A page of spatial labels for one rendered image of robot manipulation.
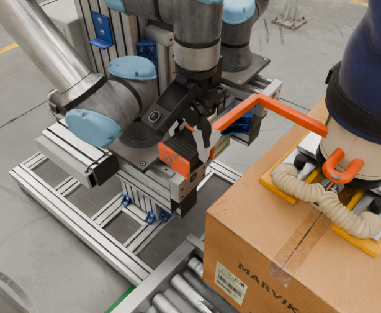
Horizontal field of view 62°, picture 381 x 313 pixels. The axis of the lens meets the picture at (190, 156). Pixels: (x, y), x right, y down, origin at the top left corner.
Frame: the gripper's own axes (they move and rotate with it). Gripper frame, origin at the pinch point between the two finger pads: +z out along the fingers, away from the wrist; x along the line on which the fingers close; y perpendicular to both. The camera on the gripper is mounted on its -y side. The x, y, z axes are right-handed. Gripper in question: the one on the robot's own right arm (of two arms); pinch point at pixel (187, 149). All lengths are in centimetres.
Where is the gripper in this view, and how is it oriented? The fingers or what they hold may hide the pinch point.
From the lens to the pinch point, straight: 67.4
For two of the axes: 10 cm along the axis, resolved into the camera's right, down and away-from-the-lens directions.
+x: -7.3, -5.1, 4.6
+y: 6.9, -5.2, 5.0
